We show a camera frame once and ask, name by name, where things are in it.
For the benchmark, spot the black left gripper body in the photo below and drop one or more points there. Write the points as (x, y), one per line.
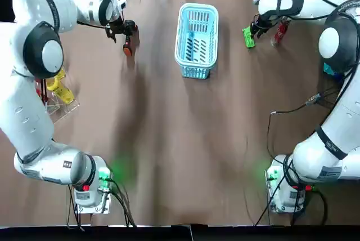
(116, 25)

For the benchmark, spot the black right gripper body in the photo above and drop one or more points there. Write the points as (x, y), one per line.
(262, 22)

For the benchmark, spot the green snack packet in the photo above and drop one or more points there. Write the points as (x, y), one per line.
(249, 41)

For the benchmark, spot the red cola bottle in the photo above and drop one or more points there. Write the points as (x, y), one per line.
(279, 32)

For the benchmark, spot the black orange barcode scanner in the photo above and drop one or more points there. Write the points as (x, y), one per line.
(128, 41)

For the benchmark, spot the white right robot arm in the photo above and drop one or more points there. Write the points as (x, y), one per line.
(346, 117)

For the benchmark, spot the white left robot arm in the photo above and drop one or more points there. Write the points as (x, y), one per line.
(28, 111)

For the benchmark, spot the light blue plastic basket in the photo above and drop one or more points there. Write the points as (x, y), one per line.
(197, 72)

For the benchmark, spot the teal snack packet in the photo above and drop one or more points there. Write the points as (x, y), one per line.
(329, 69)

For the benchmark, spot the yellow tea bottle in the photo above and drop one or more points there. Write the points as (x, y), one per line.
(64, 94)

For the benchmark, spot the clear acrylic bottle shelf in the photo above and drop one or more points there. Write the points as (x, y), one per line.
(67, 108)

